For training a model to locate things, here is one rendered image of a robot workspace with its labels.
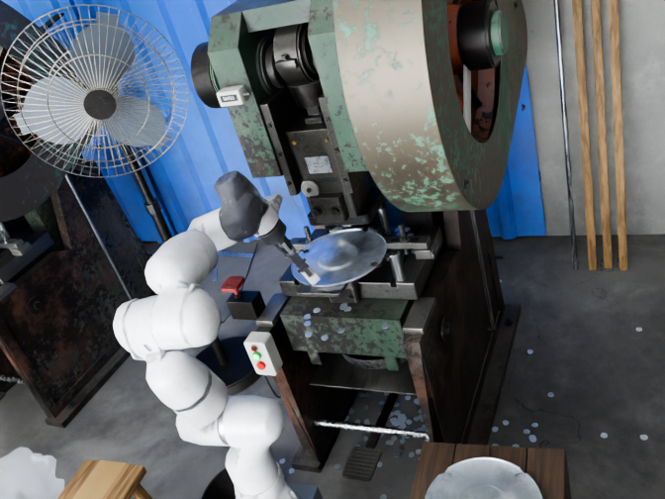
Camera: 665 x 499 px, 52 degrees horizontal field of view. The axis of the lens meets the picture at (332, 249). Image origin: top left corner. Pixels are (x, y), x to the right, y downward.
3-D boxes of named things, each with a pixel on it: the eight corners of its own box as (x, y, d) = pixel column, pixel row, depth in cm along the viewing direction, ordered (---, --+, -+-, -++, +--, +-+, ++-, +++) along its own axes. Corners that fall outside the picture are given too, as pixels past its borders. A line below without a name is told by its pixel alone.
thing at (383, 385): (432, 397, 208) (431, 395, 208) (310, 385, 228) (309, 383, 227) (462, 310, 239) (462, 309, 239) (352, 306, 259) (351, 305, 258)
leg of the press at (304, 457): (322, 473, 234) (236, 261, 188) (293, 469, 239) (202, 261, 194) (399, 306, 302) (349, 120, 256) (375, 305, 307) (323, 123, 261)
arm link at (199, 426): (204, 412, 133) (127, 412, 139) (257, 452, 152) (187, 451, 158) (217, 360, 139) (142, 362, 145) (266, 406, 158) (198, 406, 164)
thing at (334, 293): (350, 331, 190) (338, 292, 183) (307, 328, 196) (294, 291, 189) (379, 277, 208) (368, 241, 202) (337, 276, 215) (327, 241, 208)
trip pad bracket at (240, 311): (270, 349, 214) (250, 300, 204) (244, 347, 219) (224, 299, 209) (278, 336, 219) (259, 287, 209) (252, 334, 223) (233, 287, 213)
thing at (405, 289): (418, 300, 194) (414, 283, 191) (283, 296, 214) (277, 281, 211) (443, 242, 217) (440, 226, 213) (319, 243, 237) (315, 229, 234)
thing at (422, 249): (434, 258, 199) (427, 230, 194) (381, 258, 206) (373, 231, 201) (439, 248, 203) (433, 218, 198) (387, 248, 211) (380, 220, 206)
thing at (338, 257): (329, 226, 217) (329, 224, 216) (405, 237, 199) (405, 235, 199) (272, 277, 199) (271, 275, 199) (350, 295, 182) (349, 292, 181)
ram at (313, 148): (352, 225, 190) (325, 129, 175) (306, 227, 197) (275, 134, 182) (372, 194, 203) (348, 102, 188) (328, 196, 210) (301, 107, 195)
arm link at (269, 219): (246, 229, 170) (259, 244, 173) (284, 196, 171) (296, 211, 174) (233, 212, 180) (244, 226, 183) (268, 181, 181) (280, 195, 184)
